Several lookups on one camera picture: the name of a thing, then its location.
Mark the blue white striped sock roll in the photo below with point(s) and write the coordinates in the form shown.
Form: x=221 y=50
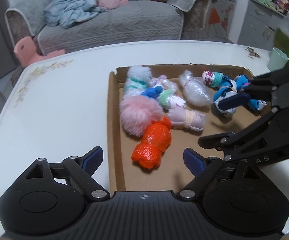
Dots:
x=227 y=88

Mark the clear bubble wrap bundle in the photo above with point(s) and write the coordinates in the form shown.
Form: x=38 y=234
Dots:
x=194 y=90

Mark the mauve sock cream band roll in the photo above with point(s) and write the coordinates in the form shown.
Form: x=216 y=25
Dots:
x=188 y=119

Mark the green plastic cup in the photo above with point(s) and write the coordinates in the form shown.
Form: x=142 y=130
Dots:
x=277 y=60

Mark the decorated refrigerator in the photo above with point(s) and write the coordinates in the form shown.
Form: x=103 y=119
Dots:
x=219 y=20

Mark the blue knit sock bundle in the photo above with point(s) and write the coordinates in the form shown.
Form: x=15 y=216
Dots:
x=254 y=104

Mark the sunflower seed shell pile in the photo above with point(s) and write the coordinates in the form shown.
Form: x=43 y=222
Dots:
x=252 y=53

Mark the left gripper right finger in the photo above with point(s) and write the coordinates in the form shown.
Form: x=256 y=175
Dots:
x=204 y=171

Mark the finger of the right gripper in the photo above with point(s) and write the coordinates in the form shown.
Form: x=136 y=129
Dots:
x=233 y=101
x=263 y=86

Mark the light blue blanket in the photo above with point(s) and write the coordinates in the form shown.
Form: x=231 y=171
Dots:
x=67 y=13

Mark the orange plastic bag bundle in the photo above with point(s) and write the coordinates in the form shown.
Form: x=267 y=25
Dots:
x=156 y=139

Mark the pink small chair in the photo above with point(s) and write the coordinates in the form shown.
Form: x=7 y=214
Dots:
x=26 y=52

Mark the white fluffy teal sock roll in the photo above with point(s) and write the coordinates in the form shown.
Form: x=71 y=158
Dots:
x=137 y=81

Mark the brown cardboard box tray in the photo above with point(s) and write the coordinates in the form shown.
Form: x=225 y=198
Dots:
x=172 y=173

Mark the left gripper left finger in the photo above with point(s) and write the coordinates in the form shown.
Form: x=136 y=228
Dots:
x=80 y=171

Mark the pale pink sock roll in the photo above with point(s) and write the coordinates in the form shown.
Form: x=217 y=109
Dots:
x=164 y=82

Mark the white pink teal sock roll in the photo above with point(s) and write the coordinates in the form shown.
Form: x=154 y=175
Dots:
x=168 y=99

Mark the magenta white teal sock roll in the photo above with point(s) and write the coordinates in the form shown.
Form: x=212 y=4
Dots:
x=213 y=79

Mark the pink fluffy pompom hat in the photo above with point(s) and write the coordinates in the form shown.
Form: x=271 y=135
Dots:
x=139 y=111

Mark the grey cabinet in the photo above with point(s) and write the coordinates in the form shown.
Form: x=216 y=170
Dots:
x=261 y=20

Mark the grey sofa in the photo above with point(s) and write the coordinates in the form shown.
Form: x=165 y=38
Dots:
x=139 y=20

